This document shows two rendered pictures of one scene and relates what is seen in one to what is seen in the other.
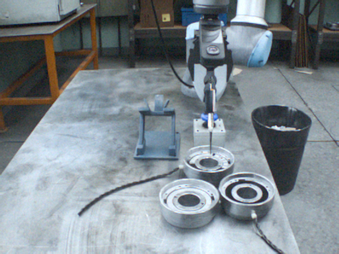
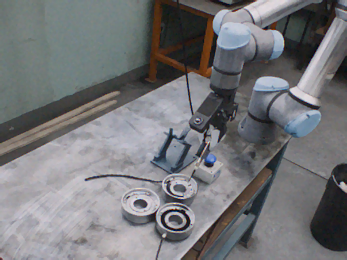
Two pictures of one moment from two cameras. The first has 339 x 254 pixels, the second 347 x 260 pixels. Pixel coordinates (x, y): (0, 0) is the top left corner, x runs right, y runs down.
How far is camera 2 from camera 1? 0.54 m
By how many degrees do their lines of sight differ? 25
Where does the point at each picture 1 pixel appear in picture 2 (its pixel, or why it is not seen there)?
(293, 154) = not seen: outside the picture
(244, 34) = (289, 106)
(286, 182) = (337, 241)
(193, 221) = (129, 217)
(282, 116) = not seen: outside the picture
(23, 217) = (57, 166)
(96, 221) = (90, 187)
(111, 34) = (298, 26)
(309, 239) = not seen: outside the picture
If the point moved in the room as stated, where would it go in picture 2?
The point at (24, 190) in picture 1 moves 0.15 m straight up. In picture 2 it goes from (72, 149) to (69, 110)
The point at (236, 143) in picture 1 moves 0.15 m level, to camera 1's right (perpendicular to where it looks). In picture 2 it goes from (223, 185) to (265, 207)
